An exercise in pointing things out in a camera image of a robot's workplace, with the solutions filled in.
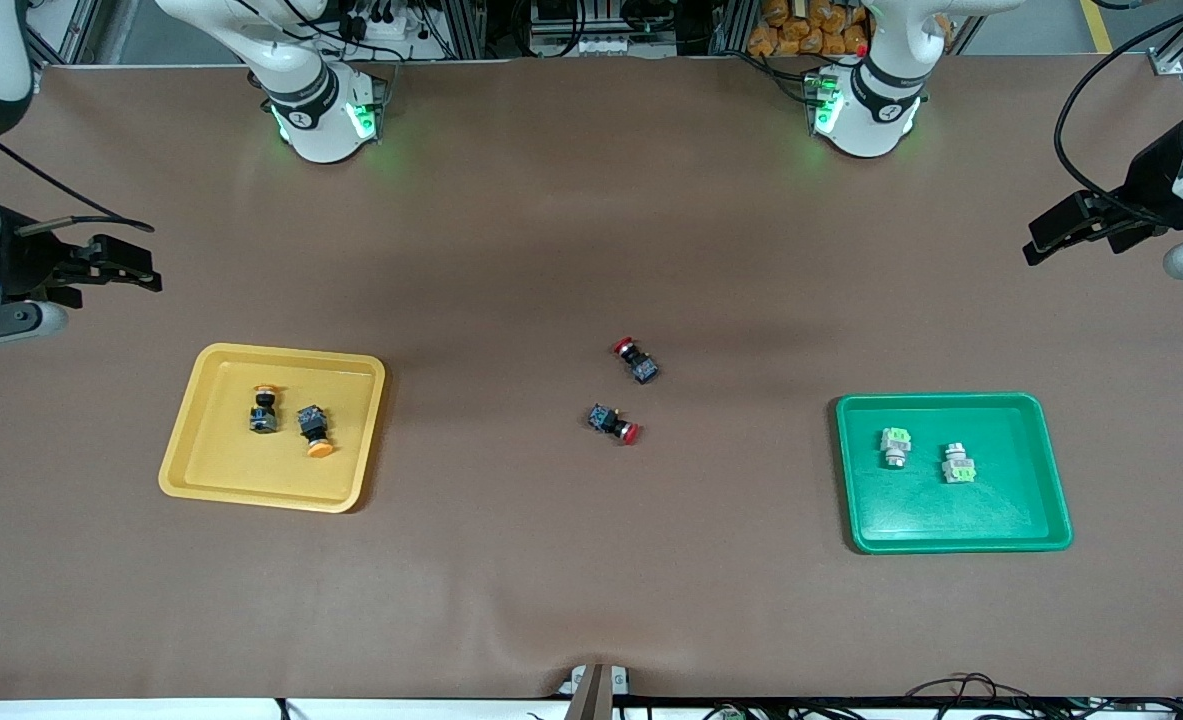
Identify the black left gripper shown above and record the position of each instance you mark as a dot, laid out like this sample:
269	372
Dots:
1147	193

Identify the green plastic tray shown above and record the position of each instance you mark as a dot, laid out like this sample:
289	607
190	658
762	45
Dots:
971	510

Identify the yellow plastic tray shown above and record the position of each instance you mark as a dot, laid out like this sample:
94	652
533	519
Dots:
221	470

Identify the power strip with black plugs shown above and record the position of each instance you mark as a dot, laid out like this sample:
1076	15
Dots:
391	22

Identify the brown table mat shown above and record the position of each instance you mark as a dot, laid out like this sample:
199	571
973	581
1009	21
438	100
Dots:
591	580

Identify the orange items pile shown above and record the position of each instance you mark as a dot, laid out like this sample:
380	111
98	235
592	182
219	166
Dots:
801	30

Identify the white power strip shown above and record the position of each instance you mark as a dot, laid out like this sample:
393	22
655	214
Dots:
616	46

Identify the green push button switch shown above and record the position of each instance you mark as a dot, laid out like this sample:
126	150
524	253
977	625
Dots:
896	445
958	468

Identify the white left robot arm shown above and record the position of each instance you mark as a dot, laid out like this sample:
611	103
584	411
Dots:
869	135

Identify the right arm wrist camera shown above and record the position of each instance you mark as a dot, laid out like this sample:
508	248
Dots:
11	322

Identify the red mushroom push button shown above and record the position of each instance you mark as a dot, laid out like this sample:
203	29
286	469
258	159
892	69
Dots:
641	368
606	418

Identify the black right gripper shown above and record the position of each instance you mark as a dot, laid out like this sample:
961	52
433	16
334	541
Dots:
26	264

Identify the yellow push button switch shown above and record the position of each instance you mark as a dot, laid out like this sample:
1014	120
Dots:
311	422
264	418

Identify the metal table clamp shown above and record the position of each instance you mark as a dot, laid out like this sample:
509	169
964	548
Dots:
596	690

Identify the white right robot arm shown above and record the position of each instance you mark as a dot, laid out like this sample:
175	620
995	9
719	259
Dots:
316	130

